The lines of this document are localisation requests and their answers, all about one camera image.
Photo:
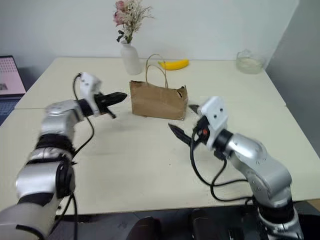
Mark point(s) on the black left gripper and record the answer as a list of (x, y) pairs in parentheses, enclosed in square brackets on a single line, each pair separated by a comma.
[(100, 105)]

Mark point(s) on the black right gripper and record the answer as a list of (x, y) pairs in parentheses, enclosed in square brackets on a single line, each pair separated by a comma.
[(202, 131)]

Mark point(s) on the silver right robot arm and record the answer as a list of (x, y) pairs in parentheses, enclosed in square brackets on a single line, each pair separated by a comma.
[(260, 165)]

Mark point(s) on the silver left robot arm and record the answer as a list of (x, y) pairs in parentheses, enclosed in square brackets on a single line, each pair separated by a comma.
[(53, 125)]

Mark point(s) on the brown paper bag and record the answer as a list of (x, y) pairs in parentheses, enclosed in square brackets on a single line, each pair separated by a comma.
[(157, 100)]

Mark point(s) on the white ceramic vase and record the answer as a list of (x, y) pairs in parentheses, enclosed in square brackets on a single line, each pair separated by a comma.
[(130, 58)]

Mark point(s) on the yellow banana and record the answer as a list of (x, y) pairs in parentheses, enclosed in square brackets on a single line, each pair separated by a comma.
[(175, 65)]

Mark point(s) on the clear glass bowl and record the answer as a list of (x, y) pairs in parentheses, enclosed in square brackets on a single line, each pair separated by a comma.
[(248, 63)]

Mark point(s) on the dried pink flower bouquet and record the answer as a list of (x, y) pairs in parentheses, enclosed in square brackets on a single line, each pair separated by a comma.
[(130, 17)]

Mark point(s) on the laptop with pink screen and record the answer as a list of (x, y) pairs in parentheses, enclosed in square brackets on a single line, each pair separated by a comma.
[(10, 75)]

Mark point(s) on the dark rounded shape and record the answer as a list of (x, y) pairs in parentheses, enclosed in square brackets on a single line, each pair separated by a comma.
[(146, 228)]

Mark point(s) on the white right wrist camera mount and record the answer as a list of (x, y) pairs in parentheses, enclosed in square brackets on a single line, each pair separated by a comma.
[(216, 112)]

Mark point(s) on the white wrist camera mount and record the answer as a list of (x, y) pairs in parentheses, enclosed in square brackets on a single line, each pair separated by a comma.
[(216, 112), (88, 87)]

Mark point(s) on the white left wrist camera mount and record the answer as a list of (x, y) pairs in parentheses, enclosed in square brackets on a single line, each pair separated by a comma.
[(88, 87)]

